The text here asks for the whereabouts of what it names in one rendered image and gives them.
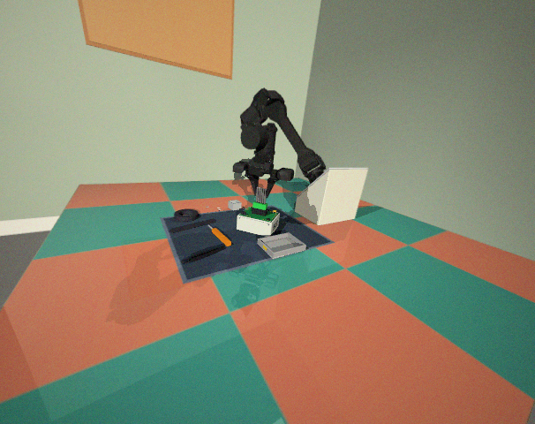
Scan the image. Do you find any green circuit board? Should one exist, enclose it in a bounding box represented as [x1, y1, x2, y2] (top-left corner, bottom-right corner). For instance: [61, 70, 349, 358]
[244, 207, 278, 222]

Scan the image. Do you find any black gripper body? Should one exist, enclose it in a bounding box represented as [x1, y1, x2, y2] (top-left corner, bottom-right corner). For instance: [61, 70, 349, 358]
[233, 148, 294, 181]

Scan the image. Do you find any green power plug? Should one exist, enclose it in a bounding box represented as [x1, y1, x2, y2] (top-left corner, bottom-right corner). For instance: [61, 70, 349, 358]
[252, 187, 268, 210]

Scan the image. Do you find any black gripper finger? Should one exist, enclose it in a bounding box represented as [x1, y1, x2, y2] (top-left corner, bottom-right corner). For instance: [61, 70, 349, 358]
[266, 178, 279, 198]
[245, 175, 259, 196]

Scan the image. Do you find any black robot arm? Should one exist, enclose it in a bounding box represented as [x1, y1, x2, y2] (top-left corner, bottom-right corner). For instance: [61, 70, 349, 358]
[240, 87, 326, 184]

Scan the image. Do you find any dark blue work mat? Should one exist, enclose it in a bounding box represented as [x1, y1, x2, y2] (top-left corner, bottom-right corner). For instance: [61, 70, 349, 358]
[160, 205, 335, 284]

